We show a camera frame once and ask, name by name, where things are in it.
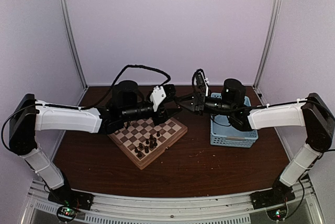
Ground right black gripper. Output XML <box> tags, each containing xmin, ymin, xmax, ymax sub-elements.
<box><xmin>175</xmin><ymin>92</ymin><xmax>235</xmax><ymax>116</ymax></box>

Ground wooden chess board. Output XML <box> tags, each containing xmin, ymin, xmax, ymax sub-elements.
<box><xmin>109</xmin><ymin>118</ymin><xmax>188</xmax><ymax>170</ymax></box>

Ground light blue plastic basket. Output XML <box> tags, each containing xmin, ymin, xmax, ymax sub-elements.
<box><xmin>210</xmin><ymin>92</ymin><xmax>259</xmax><ymax>148</ymax></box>

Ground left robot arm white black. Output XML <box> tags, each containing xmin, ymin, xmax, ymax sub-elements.
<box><xmin>4</xmin><ymin>80</ymin><xmax>181</xmax><ymax>205</ymax></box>

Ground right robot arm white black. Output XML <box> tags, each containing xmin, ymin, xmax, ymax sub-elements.
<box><xmin>247</xmin><ymin>81</ymin><xmax>334</xmax><ymax>198</ymax></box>

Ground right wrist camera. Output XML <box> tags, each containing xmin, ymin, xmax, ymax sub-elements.
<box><xmin>192</xmin><ymin>69</ymin><xmax>210</xmax><ymax>97</ymax></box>

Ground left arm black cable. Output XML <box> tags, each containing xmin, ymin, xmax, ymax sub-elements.
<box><xmin>78</xmin><ymin>64</ymin><xmax>172</xmax><ymax>109</ymax></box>

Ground right aluminium frame post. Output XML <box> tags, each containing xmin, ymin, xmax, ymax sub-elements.
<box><xmin>253</xmin><ymin>0</ymin><xmax>282</xmax><ymax>91</ymax></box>

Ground aluminium frame post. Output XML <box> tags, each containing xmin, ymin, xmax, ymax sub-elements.
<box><xmin>54</xmin><ymin>0</ymin><xmax>88</xmax><ymax>90</ymax></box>
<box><xmin>253</xmin><ymin>0</ymin><xmax>282</xmax><ymax>91</ymax></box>

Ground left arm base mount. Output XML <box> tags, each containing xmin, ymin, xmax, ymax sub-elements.
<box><xmin>48</xmin><ymin>191</ymin><xmax>94</xmax><ymax>210</ymax></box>

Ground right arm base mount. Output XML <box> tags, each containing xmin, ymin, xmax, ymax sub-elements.
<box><xmin>250</xmin><ymin>189</ymin><xmax>296</xmax><ymax>209</ymax></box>

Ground front aluminium rail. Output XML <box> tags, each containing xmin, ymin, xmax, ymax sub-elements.
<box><xmin>18</xmin><ymin>179</ymin><xmax>326</xmax><ymax>223</ymax></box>

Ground left aluminium frame post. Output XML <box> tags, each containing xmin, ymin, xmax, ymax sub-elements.
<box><xmin>54</xmin><ymin>0</ymin><xmax>88</xmax><ymax>90</ymax></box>

